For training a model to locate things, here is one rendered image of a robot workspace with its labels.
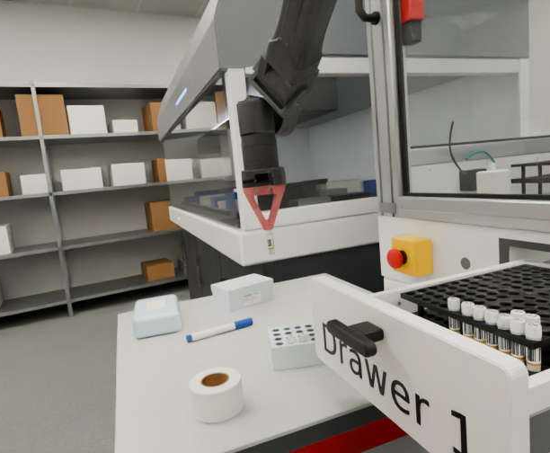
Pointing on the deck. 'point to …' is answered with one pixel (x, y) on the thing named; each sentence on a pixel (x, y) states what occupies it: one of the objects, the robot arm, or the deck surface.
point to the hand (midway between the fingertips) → (267, 224)
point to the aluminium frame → (541, 222)
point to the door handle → (366, 13)
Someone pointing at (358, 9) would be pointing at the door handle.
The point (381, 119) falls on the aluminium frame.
